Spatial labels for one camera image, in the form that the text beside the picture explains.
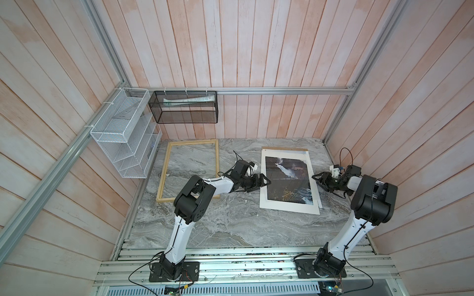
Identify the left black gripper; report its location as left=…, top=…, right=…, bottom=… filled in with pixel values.
left=239, top=173, right=272, bottom=192

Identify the waterfall photo print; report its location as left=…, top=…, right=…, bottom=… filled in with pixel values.
left=260, top=150, right=322, bottom=215

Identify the wooden picture frame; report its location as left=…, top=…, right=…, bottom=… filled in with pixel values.
left=156, top=139, right=220, bottom=203

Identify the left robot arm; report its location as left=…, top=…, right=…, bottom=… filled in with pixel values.
left=157, top=160, right=272, bottom=280

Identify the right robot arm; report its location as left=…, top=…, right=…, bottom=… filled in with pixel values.
left=312, top=165, right=398, bottom=278

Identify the brown backing board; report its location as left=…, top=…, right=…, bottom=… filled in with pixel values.
left=262, top=147, right=308, bottom=152

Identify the paper in black basket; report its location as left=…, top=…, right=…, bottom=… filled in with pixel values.
left=162, top=95, right=216, bottom=107

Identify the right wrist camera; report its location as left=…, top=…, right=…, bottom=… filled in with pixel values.
left=330, top=165, right=344, bottom=179

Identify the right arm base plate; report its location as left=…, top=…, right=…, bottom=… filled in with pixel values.
left=295, top=259, right=347, bottom=279

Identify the aluminium rail platform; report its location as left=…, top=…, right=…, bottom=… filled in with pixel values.
left=91, top=243, right=408, bottom=296

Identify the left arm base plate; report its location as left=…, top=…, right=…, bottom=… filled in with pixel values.
left=149, top=261, right=200, bottom=282

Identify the black wire mesh basket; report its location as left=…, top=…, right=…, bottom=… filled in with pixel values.
left=148, top=90, right=219, bottom=124

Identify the white wire mesh shelf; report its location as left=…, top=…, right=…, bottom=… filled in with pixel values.
left=90, top=88, right=162, bottom=179

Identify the aluminium frame profile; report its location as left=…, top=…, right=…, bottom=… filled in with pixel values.
left=1, top=1, right=407, bottom=263

